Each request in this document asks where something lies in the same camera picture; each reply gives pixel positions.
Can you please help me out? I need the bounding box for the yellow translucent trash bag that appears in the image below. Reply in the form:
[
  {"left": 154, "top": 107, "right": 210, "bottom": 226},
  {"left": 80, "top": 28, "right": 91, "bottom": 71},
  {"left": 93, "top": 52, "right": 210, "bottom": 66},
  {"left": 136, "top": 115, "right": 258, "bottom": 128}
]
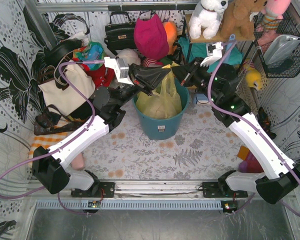
[{"left": 135, "top": 70, "right": 182, "bottom": 120}]

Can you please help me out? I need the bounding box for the teal plastic trash bin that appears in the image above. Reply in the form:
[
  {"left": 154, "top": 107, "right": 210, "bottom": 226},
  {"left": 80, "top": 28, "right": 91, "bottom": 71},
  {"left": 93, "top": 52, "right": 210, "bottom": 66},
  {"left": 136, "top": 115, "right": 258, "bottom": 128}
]
[{"left": 132, "top": 78, "right": 190, "bottom": 140}]

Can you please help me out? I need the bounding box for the light blue floor squeegee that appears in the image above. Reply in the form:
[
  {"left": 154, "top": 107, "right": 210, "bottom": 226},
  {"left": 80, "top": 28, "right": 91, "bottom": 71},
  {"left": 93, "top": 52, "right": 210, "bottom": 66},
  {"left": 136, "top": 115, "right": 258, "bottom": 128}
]
[{"left": 193, "top": 34, "right": 236, "bottom": 105}]

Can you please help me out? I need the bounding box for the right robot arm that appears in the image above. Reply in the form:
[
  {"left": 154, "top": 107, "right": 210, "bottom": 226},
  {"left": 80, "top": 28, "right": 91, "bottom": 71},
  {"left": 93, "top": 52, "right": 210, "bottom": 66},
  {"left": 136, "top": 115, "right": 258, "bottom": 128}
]
[{"left": 172, "top": 58, "right": 300, "bottom": 204}]

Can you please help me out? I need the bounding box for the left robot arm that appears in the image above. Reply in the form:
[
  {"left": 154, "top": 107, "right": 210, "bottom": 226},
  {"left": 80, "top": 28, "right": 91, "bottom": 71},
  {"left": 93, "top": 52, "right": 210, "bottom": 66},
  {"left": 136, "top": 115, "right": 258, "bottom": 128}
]
[{"left": 32, "top": 57, "right": 170, "bottom": 197}]

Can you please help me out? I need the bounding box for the rainbow striped bag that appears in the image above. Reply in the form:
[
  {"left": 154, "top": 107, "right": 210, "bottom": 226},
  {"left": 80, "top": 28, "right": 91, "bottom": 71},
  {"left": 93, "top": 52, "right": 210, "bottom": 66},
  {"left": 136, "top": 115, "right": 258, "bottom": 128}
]
[{"left": 159, "top": 57, "right": 180, "bottom": 69}]

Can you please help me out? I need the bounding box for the colourful print bag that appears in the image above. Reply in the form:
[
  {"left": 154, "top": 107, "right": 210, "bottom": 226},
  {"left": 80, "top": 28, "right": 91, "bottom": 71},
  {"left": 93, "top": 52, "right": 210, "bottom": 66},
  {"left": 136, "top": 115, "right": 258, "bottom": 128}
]
[{"left": 72, "top": 41, "right": 106, "bottom": 72}]

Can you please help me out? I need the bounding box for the cream canvas tote bag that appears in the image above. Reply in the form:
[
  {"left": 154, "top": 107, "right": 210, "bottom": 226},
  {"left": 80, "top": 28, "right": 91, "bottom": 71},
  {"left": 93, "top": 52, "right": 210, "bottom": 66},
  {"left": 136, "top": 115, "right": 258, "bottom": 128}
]
[{"left": 39, "top": 64, "right": 96, "bottom": 116}]

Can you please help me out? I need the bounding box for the brown leather bag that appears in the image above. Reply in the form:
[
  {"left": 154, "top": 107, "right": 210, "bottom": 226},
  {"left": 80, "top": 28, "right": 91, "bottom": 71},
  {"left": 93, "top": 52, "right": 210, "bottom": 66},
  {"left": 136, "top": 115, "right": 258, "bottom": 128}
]
[{"left": 34, "top": 104, "right": 84, "bottom": 136}]

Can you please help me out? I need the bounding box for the white plush lamb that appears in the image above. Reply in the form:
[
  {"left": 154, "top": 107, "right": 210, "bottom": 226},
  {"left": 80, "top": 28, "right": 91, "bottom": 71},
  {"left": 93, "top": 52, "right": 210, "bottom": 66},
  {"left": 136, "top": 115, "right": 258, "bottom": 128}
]
[{"left": 115, "top": 48, "right": 141, "bottom": 66}]

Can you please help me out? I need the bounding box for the magenta cloth hat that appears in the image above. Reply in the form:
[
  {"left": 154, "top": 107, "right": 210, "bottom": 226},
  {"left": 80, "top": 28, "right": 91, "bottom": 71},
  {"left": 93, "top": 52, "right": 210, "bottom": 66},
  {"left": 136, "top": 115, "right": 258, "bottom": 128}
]
[{"left": 133, "top": 13, "right": 169, "bottom": 61}]

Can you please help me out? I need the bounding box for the orange plush toy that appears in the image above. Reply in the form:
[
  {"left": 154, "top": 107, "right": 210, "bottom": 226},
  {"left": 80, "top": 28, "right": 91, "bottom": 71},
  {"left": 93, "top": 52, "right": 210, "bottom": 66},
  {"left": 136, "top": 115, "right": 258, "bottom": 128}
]
[{"left": 163, "top": 21, "right": 178, "bottom": 55}]

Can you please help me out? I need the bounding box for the black leather handbag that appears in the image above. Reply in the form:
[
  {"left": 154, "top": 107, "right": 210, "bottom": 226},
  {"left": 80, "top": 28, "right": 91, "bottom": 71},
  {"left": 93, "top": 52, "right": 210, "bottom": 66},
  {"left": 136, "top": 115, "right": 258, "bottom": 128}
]
[{"left": 104, "top": 11, "right": 137, "bottom": 55}]

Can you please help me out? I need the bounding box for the yellow plush duck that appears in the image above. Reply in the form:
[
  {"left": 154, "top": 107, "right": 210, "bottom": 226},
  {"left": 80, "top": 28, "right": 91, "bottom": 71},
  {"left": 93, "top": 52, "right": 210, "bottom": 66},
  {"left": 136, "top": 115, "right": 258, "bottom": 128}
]
[{"left": 242, "top": 60, "right": 262, "bottom": 91}]

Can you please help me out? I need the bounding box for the white plush dog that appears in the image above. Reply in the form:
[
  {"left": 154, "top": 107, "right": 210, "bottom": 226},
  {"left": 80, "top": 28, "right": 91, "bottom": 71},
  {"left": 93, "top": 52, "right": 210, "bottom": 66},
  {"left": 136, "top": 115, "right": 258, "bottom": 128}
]
[{"left": 188, "top": 0, "right": 228, "bottom": 40}]

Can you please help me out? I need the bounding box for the brown teddy bear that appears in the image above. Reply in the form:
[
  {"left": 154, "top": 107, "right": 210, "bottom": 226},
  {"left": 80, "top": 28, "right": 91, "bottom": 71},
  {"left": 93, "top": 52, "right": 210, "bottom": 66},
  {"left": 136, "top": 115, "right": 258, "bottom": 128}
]
[{"left": 220, "top": 0, "right": 268, "bottom": 39}]

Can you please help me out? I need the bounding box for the silver foil pouch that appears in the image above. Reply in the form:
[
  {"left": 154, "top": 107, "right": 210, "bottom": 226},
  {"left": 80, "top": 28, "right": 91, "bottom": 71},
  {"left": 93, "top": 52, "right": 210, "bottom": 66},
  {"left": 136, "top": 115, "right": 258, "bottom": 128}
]
[{"left": 263, "top": 34, "right": 300, "bottom": 65}]

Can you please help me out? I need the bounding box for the pink plush toy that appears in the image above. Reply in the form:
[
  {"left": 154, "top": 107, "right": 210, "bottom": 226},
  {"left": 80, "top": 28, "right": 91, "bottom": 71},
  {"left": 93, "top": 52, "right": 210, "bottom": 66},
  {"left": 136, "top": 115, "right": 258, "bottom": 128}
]
[{"left": 261, "top": 0, "right": 291, "bottom": 30}]

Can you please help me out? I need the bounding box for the pink sponge block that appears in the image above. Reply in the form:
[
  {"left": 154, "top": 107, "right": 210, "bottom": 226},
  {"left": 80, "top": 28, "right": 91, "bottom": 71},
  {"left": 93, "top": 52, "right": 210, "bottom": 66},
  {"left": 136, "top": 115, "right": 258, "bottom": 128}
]
[{"left": 70, "top": 152, "right": 85, "bottom": 171}]

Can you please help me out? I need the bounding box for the purple orange sock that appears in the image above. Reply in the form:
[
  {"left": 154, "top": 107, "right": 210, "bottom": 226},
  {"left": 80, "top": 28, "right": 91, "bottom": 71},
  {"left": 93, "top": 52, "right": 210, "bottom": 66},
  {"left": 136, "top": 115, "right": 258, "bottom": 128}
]
[{"left": 237, "top": 145, "right": 264, "bottom": 174}]

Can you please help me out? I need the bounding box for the orange checkered towel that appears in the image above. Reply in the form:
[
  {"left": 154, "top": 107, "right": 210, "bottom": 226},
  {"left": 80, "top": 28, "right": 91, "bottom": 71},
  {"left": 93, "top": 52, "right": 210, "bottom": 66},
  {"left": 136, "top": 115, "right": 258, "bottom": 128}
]
[{"left": 28, "top": 132, "right": 69, "bottom": 159}]

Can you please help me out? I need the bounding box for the bristle broom with handle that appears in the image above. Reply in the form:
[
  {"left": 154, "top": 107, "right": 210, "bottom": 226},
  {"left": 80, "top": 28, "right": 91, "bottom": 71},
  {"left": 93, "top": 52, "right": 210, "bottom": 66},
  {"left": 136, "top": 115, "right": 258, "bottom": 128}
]
[{"left": 237, "top": 77, "right": 258, "bottom": 114}]

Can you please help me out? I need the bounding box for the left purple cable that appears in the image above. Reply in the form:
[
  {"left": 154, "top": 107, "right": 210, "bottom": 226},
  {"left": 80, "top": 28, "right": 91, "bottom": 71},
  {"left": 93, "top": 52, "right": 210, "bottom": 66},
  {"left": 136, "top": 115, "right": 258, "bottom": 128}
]
[{"left": 0, "top": 59, "right": 107, "bottom": 216}]

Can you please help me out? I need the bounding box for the purple cable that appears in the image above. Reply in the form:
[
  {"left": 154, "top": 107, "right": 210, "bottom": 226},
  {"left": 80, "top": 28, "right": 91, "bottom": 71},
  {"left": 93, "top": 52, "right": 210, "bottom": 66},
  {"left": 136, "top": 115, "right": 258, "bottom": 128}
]
[
  {"left": 0, "top": 59, "right": 107, "bottom": 216},
  {"left": 206, "top": 41, "right": 300, "bottom": 221}
]

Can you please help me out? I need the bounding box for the black wire basket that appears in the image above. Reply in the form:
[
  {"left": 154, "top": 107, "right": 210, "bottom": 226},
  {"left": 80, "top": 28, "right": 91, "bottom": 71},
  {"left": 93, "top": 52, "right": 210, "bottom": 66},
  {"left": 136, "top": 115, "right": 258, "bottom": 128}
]
[{"left": 254, "top": 12, "right": 300, "bottom": 79}]

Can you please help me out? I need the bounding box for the aluminium front rail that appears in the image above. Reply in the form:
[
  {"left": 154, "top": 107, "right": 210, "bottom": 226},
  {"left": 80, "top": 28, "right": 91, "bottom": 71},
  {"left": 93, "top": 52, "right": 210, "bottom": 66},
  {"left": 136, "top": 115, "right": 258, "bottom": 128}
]
[{"left": 27, "top": 178, "right": 297, "bottom": 200}]

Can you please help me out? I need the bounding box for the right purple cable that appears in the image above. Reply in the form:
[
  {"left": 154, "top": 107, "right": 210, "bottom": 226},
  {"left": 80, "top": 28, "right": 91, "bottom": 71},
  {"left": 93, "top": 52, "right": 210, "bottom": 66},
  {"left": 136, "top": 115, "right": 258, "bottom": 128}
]
[{"left": 206, "top": 41, "right": 300, "bottom": 221}]

